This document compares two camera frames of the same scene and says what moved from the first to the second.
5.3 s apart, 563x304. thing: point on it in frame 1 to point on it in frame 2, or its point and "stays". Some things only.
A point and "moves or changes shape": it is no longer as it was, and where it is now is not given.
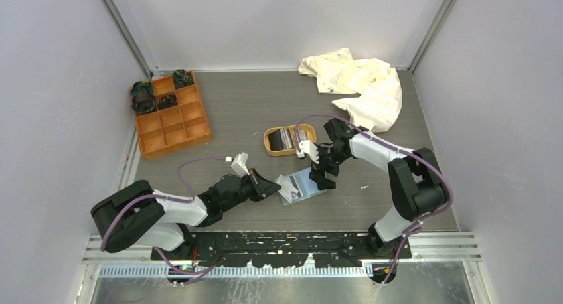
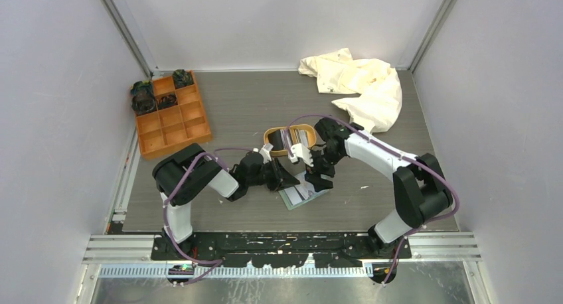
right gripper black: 319,172 stays
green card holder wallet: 307,186 moves or changes shape
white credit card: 286,188 to 305,188
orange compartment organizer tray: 181,126 stays
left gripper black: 261,187 to 279,172
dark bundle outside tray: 142,88 stays
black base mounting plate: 276,249 stays
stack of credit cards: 285,139 stays
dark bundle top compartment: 182,77 stays
